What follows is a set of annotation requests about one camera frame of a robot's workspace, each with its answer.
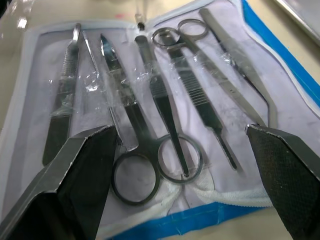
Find dark straight steel forceps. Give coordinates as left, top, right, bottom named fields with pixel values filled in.
left=134, top=34, right=191, bottom=177

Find blue surgical instrument pack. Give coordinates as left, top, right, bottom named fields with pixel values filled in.
left=0, top=0, right=320, bottom=240

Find large-ringed steel scissors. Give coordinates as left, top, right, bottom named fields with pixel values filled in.
left=99, top=33, right=203, bottom=207

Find thin steel probe needle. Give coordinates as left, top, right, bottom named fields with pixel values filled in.
left=81, top=31, right=127, bottom=154

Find metal tray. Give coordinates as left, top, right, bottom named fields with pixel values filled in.
left=273, top=0, right=320, bottom=48

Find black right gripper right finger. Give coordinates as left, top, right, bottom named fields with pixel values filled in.
left=245, top=123, right=320, bottom=240

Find bent-tip steel forceps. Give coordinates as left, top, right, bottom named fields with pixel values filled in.
left=198, top=7, right=279, bottom=127

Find steel scalpel handle, ribbed grip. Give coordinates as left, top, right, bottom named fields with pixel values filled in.
left=41, top=22, right=82, bottom=166

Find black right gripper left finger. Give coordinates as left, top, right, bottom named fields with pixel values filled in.
left=0, top=124, right=119, bottom=240

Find ribbed steel tweezers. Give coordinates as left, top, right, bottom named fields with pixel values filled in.
left=167, top=46, right=238, bottom=171

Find small-ringed steel scissors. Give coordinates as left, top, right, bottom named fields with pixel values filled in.
left=152, top=18, right=266, bottom=127

